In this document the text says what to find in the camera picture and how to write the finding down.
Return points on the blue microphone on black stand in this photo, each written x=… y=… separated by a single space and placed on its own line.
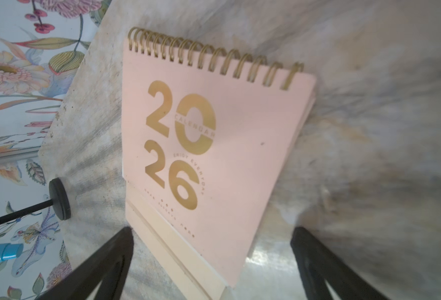
x=29 y=243

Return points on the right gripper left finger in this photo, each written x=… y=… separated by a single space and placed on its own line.
x=105 y=271

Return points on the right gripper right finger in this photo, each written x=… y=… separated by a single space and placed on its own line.
x=320 y=268

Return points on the left aluminium corner post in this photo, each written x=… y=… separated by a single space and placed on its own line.
x=12 y=156

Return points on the peach 2026 calendar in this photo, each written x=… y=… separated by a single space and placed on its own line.
x=206 y=133

